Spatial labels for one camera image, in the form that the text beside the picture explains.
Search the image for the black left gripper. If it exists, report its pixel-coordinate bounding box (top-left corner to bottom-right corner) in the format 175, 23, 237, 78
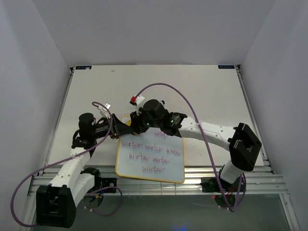
91, 114, 135, 140

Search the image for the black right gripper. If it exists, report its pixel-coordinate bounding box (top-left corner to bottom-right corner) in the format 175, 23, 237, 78
130, 106, 161, 135

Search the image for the yellow-framed whiteboard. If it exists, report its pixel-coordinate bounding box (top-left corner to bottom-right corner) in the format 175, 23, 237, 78
115, 128, 185, 184

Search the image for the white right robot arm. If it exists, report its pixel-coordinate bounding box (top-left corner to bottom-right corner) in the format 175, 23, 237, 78
130, 96, 262, 191

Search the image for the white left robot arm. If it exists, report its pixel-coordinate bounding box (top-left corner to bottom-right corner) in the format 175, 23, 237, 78
36, 113, 132, 228

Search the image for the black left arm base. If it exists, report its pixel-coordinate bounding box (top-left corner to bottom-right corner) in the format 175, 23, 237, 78
82, 177, 117, 208

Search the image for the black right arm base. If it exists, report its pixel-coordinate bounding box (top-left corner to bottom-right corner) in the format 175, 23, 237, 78
200, 174, 247, 210

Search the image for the blue label sticker left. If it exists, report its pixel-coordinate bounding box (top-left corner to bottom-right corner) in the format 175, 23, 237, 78
75, 65, 92, 70

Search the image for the blue label sticker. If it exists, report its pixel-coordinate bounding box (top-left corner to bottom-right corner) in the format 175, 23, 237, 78
75, 65, 92, 70
218, 65, 235, 69

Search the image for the blue label sticker right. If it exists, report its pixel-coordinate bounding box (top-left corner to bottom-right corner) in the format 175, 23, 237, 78
218, 65, 235, 69

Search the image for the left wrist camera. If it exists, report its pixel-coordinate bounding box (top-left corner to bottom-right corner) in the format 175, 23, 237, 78
97, 103, 111, 118

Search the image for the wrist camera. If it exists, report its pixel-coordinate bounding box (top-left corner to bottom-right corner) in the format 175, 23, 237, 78
97, 103, 111, 118
129, 95, 145, 110

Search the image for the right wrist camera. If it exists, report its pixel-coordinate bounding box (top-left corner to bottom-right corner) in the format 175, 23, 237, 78
129, 95, 145, 110

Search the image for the aluminium table edge rail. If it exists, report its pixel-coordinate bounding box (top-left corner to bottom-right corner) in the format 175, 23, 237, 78
27, 166, 289, 197

